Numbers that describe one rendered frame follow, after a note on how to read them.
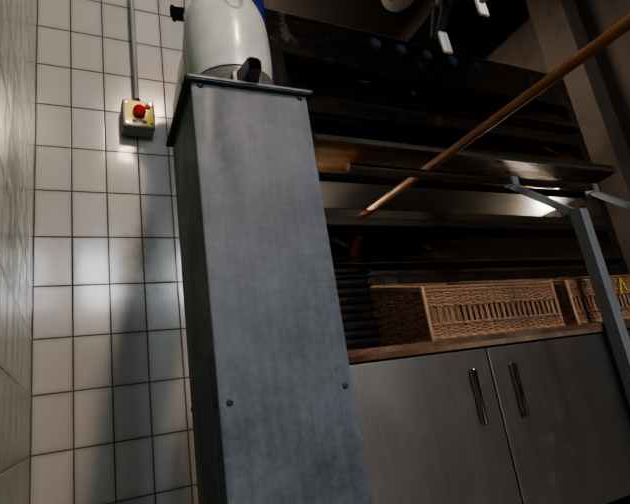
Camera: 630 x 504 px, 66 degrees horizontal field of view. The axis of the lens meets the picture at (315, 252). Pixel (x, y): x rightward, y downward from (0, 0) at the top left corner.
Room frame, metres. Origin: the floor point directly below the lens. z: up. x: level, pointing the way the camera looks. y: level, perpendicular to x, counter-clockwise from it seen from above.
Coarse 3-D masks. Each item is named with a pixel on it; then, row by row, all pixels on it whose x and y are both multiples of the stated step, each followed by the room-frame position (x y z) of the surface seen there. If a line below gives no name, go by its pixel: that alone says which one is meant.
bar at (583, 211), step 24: (360, 168) 1.42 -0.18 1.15; (384, 168) 1.46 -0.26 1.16; (408, 168) 1.51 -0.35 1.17; (528, 192) 1.68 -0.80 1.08; (600, 192) 1.93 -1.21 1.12; (576, 216) 1.54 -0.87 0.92; (600, 264) 1.53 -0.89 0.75; (600, 288) 1.54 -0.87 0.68; (624, 336) 1.53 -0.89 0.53; (624, 360) 1.54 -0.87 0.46; (624, 384) 1.56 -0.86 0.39
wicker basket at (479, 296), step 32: (384, 288) 1.45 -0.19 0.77; (416, 288) 1.33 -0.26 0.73; (448, 288) 1.36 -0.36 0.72; (480, 288) 1.42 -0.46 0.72; (512, 288) 1.49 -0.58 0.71; (544, 288) 1.56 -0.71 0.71; (384, 320) 1.49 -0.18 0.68; (416, 320) 1.36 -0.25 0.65; (448, 320) 1.35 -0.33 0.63; (480, 320) 1.40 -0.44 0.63; (512, 320) 1.47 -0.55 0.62; (544, 320) 1.54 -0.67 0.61
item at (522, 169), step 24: (336, 144) 1.67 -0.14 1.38; (360, 144) 1.70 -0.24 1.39; (384, 144) 1.75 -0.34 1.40; (408, 144) 1.81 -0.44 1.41; (336, 168) 1.83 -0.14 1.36; (456, 168) 2.04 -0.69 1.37; (480, 168) 2.09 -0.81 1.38; (504, 168) 2.14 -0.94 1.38; (528, 168) 2.19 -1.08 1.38; (552, 168) 2.25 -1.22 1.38; (576, 168) 2.30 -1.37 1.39; (600, 168) 2.39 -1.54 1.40
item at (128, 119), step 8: (128, 104) 1.38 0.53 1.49; (136, 104) 1.39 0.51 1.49; (144, 104) 1.40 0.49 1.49; (152, 104) 1.42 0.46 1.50; (128, 112) 1.38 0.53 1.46; (152, 112) 1.41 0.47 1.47; (128, 120) 1.38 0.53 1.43; (136, 120) 1.39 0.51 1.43; (144, 120) 1.40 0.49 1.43; (152, 120) 1.41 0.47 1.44; (128, 128) 1.40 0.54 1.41; (136, 128) 1.40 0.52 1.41; (144, 128) 1.41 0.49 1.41; (152, 128) 1.42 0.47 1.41; (136, 136) 1.45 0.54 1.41; (144, 136) 1.46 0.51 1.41; (152, 136) 1.47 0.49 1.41
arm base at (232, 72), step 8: (248, 64) 0.67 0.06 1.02; (256, 64) 0.69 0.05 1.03; (208, 72) 0.72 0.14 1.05; (216, 72) 0.71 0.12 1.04; (224, 72) 0.71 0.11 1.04; (232, 72) 0.70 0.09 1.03; (240, 72) 0.70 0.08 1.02; (248, 72) 0.68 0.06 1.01; (256, 72) 0.68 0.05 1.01; (240, 80) 0.70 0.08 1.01; (248, 80) 0.70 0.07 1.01; (256, 80) 0.70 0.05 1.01; (264, 80) 0.75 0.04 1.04
